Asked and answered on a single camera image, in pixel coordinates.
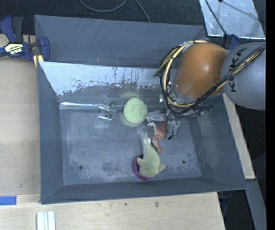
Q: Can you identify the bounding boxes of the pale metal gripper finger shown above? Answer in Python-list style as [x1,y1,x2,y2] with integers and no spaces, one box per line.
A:
[167,120,181,140]
[145,110,164,123]

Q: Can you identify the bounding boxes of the brown toy animal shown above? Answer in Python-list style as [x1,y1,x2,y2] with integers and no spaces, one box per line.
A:
[147,121,168,155]

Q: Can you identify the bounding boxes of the pale green fuzzy ball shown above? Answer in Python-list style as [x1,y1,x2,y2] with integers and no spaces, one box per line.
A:
[123,97,149,125]

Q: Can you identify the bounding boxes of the pale green toy animal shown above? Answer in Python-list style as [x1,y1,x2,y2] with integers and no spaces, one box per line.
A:
[136,132,166,178]

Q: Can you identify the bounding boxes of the clear plastic packet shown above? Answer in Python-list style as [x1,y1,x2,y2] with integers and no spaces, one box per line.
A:
[96,95,118,122]

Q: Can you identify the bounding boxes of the purple cup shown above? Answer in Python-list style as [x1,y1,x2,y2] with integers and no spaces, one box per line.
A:
[132,154,152,181]

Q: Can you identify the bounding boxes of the grey metal bin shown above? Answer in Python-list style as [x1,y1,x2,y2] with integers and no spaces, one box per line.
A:
[34,15,248,205]

